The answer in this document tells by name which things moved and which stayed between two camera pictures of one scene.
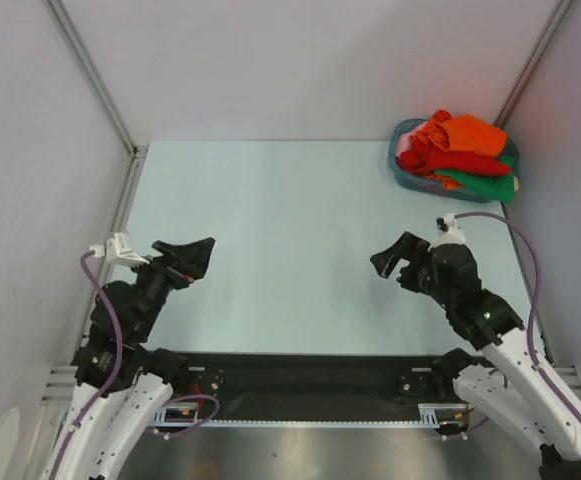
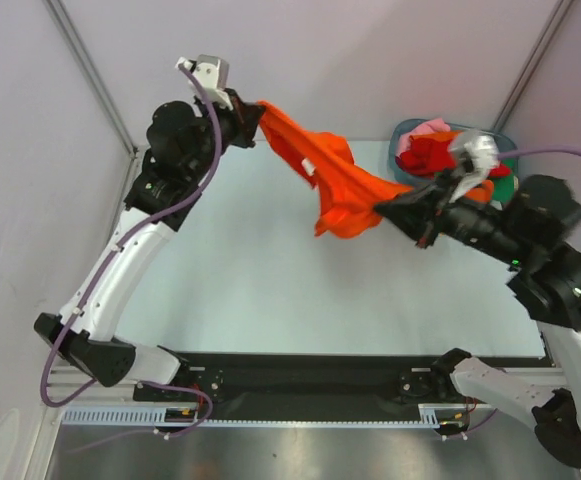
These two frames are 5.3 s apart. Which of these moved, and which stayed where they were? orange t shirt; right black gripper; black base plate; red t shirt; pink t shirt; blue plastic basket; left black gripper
Moved: left black gripper; orange t shirt; right black gripper
Stayed: pink t shirt; blue plastic basket; red t shirt; black base plate
